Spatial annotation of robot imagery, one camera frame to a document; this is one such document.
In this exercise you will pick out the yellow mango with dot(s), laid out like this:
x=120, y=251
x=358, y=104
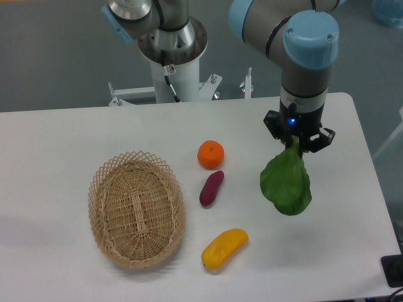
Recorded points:
x=223, y=247

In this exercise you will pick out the orange tangerine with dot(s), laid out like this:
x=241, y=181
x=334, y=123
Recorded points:
x=210, y=155

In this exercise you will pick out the blue plastic bag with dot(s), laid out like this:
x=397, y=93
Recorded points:
x=388, y=12

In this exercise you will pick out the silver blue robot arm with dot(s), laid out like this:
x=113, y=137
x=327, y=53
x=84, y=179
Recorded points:
x=300, y=37

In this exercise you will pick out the green leafy vegetable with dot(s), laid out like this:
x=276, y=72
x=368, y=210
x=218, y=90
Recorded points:
x=285, y=181

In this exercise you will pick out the woven wicker basket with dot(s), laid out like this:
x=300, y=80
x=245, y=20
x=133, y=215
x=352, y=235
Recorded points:
x=136, y=210

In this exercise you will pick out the purple sweet potato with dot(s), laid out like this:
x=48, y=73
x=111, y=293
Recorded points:
x=210, y=189

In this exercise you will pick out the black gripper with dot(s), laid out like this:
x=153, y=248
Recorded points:
x=294, y=120

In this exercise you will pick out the black device at table edge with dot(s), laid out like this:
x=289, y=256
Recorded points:
x=392, y=269

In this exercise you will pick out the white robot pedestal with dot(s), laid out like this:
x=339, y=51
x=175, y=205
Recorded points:
x=174, y=60

